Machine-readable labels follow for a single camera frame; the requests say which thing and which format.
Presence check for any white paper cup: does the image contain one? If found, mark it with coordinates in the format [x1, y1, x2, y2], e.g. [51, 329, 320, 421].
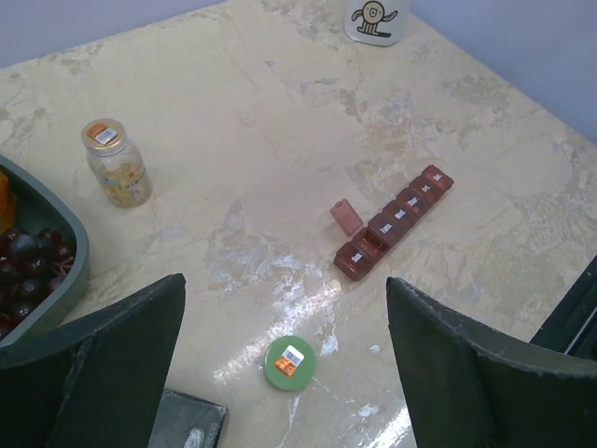
[343, 0, 411, 47]

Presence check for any orange spiky fruit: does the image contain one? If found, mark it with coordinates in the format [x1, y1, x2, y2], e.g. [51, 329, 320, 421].
[0, 172, 18, 233]

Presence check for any red weekly pill organizer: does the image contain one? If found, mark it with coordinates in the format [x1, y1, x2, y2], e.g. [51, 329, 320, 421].
[330, 164, 454, 282]

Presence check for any grey fruit tray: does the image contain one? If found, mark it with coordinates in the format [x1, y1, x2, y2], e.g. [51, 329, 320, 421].
[1, 157, 90, 346]

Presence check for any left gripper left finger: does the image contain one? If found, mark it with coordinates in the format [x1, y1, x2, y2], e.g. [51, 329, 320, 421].
[1, 273, 186, 447]

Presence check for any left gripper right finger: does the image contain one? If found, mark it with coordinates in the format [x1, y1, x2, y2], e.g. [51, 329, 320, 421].
[386, 278, 596, 447]

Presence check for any small amber pill bottle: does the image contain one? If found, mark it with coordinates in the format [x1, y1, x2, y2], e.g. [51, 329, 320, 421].
[80, 119, 153, 208]

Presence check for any green bottle cap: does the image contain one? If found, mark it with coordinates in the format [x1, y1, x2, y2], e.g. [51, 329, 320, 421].
[263, 335, 317, 391]

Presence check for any black product box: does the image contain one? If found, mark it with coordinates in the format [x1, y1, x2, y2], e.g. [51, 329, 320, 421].
[148, 389, 229, 448]

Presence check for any dark grape bunch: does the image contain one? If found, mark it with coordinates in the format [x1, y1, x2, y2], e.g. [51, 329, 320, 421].
[1, 227, 76, 338]

